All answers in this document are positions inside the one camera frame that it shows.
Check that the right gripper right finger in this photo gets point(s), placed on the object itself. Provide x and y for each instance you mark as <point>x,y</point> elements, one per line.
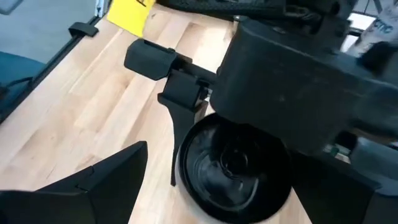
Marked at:
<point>335,196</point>

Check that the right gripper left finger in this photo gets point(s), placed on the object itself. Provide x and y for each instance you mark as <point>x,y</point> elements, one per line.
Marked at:
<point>77,199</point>

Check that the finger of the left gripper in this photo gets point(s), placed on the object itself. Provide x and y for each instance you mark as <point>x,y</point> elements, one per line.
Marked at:
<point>183,102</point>

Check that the white Celsius Arctic Vibe can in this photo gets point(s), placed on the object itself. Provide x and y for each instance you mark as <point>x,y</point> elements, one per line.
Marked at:
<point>384,28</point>

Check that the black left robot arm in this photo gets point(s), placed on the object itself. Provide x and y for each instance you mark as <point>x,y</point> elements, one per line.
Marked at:
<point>233,6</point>

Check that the yellow paper tag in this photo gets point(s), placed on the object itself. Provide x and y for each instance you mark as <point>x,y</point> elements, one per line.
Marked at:
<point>129,15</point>

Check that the white metal strip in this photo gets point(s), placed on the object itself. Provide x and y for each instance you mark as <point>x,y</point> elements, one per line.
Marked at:
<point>102,7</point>

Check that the teal blue object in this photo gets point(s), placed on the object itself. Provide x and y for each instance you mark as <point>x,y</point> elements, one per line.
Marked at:
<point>15,71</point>

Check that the black frame bracket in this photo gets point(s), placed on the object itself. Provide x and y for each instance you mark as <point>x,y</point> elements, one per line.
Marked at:
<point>82,29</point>

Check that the black aluminium table frame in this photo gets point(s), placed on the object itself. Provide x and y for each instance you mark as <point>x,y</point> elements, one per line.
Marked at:
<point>40,68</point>

